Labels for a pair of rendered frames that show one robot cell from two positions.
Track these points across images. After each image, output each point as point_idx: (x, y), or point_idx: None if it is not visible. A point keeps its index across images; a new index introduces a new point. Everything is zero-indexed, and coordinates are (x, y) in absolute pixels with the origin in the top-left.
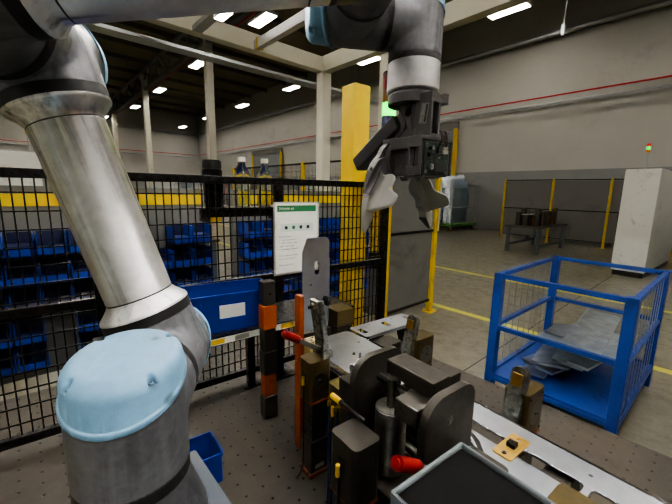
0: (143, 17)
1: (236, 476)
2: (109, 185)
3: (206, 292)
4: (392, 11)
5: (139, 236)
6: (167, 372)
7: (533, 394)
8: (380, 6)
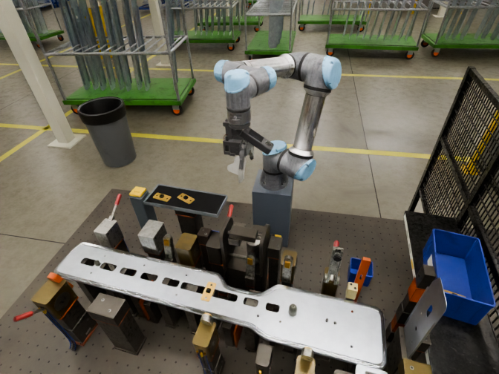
0: None
1: (345, 287)
2: (301, 113)
3: (479, 263)
4: None
5: (298, 130)
6: None
7: (199, 324)
8: None
